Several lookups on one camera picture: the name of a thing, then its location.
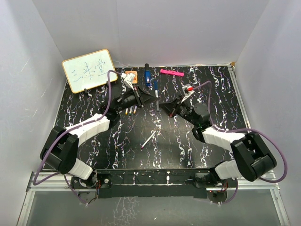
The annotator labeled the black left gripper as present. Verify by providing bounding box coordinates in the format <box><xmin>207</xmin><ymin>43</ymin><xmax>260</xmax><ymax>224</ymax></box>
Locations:
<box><xmin>116</xmin><ymin>86</ymin><xmax>158</xmax><ymax>113</ymax></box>

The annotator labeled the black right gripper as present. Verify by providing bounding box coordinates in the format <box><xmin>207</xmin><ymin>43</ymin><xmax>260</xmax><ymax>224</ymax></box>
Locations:
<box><xmin>158</xmin><ymin>95</ymin><xmax>198</xmax><ymax>127</ymax></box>

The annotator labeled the white pen blue tip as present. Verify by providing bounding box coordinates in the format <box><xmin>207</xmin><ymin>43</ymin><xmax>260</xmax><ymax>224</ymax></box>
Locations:
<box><xmin>155</xmin><ymin>89</ymin><xmax>159</xmax><ymax>112</ymax></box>

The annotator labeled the blue pen cap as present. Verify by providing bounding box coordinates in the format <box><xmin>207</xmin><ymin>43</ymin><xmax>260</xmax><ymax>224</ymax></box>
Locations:
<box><xmin>154</xmin><ymin>81</ymin><xmax>158</xmax><ymax>91</ymax></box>

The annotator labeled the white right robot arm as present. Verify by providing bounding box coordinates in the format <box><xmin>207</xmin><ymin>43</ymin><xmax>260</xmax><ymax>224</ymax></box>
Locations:
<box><xmin>159</xmin><ymin>97</ymin><xmax>277</xmax><ymax>187</ymax></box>

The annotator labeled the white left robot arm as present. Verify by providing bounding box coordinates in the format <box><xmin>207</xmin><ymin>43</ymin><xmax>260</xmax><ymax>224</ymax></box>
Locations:
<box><xmin>40</xmin><ymin>86</ymin><xmax>158</xmax><ymax>188</ymax></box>

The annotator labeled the orange spiral notepad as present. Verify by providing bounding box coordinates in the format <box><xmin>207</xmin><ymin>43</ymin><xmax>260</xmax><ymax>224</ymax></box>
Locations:
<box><xmin>125</xmin><ymin>71</ymin><xmax>138</xmax><ymax>84</ymax></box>

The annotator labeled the blue stapler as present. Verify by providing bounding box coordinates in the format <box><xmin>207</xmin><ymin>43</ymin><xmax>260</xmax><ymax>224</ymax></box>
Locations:
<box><xmin>144</xmin><ymin>64</ymin><xmax>151</xmax><ymax>87</ymax></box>

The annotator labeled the pink utility knife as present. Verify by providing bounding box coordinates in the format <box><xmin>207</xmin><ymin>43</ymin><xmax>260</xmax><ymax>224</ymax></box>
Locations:
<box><xmin>160</xmin><ymin>68</ymin><xmax>184</xmax><ymax>77</ymax></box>

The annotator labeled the small whiteboard with writing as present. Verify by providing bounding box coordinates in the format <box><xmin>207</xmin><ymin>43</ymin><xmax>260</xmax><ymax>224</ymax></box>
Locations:
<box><xmin>62</xmin><ymin>49</ymin><xmax>118</xmax><ymax>94</ymax></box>

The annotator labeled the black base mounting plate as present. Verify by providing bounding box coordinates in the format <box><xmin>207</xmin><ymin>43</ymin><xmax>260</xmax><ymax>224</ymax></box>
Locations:
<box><xmin>71</xmin><ymin>169</ymin><xmax>237</xmax><ymax>199</ymax></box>

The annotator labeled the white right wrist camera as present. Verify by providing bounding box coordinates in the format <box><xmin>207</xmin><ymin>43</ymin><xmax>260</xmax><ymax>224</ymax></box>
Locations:
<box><xmin>182</xmin><ymin>84</ymin><xmax>194</xmax><ymax>103</ymax></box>

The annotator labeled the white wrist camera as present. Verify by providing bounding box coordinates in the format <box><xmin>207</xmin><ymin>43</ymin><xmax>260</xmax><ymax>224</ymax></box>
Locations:
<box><xmin>121</xmin><ymin>71</ymin><xmax>138</xmax><ymax>89</ymax></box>
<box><xmin>182</xmin><ymin>84</ymin><xmax>194</xmax><ymax>103</ymax></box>

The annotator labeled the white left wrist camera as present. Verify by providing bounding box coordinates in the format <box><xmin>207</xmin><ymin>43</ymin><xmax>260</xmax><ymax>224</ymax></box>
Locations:
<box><xmin>121</xmin><ymin>71</ymin><xmax>138</xmax><ymax>89</ymax></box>

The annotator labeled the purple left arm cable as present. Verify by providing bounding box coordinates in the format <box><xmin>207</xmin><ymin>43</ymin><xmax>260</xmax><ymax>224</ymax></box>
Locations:
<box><xmin>32</xmin><ymin>70</ymin><xmax>127</xmax><ymax>205</ymax></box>

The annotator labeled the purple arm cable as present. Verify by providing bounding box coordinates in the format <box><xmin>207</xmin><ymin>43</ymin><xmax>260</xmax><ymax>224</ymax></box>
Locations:
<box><xmin>192</xmin><ymin>81</ymin><xmax>288</xmax><ymax>204</ymax></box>
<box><xmin>32</xmin><ymin>70</ymin><xmax>127</xmax><ymax>205</ymax></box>

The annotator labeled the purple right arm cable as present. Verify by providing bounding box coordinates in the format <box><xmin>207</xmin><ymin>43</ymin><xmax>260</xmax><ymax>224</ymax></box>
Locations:
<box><xmin>192</xmin><ymin>81</ymin><xmax>288</xmax><ymax>204</ymax></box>

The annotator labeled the aluminium front rail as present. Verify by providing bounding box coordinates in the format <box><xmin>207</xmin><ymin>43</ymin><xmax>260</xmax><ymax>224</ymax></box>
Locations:
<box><xmin>27</xmin><ymin>172</ymin><xmax>280</xmax><ymax>191</ymax></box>

